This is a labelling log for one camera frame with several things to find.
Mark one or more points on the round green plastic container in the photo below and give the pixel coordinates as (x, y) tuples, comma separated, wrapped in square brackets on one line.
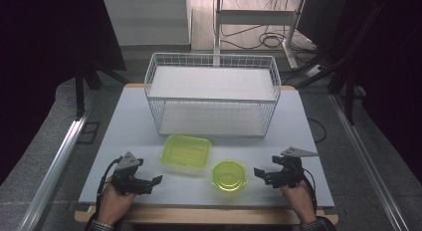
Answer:
[(229, 176)]

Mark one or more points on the black metal stand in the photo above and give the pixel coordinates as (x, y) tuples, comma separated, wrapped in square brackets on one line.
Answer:
[(348, 75), (79, 91)]

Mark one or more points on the person's right hand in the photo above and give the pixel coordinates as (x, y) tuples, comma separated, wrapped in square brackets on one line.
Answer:
[(298, 199)]

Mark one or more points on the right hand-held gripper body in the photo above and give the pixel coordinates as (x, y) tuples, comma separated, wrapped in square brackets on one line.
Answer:
[(290, 173)]

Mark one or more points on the rectangular green plastic container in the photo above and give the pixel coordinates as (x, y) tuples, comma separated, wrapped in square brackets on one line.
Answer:
[(186, 151)]

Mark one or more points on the person's left hand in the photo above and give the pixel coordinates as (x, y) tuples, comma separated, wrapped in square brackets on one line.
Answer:
[(114, 204)]

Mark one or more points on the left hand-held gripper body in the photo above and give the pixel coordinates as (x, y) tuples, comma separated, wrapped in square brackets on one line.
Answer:
[(125, 178)]

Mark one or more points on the white metal desk frame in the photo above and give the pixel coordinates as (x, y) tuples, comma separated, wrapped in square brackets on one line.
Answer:
[(255, 17)]

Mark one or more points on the aluminium rail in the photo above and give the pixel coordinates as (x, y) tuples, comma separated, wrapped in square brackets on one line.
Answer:
[(365, 164), (56, 168)]

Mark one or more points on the pale grey table mat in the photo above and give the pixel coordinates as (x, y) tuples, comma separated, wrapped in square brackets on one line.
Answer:
[(129, 131)]

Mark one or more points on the white power strip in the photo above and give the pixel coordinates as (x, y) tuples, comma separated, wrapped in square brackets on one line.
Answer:
[(314, 70)]

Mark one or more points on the white cabinet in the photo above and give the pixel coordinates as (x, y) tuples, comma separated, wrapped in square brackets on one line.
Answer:
[(146, 22)]

